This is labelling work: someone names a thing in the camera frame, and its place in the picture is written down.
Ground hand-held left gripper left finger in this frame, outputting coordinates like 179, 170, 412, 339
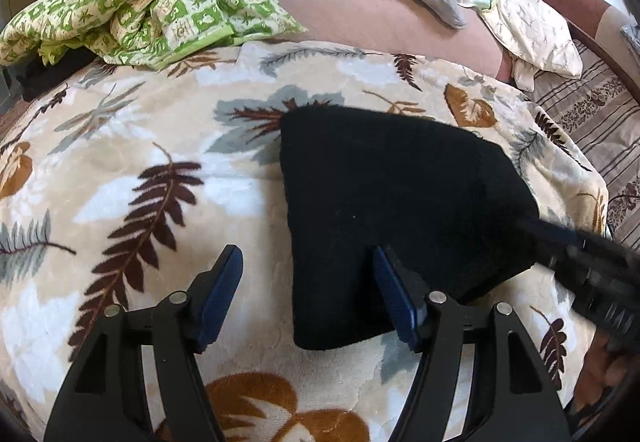
44, 244, 244, 442

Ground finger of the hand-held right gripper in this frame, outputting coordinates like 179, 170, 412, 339
512, 216, 586, 268

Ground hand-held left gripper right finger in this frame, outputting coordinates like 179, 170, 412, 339
372, 246, 571, 442

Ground black pants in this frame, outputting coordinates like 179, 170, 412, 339
280, 107, 541, 352

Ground person's right hand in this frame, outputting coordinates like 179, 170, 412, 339
570, 339, 640, 418

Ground striped brown bedsheet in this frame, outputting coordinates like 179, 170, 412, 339
530, 39, 640, 253

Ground leaf print fleece blanket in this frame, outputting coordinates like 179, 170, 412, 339
0, 39, 611, 442

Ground cream floral cloth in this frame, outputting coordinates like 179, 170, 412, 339
482, 0, 583, 90

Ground pink sofa cushion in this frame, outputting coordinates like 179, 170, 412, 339
260, 0, 516, 83

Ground dark cloth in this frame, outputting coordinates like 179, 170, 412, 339
0, 47, 96, 103

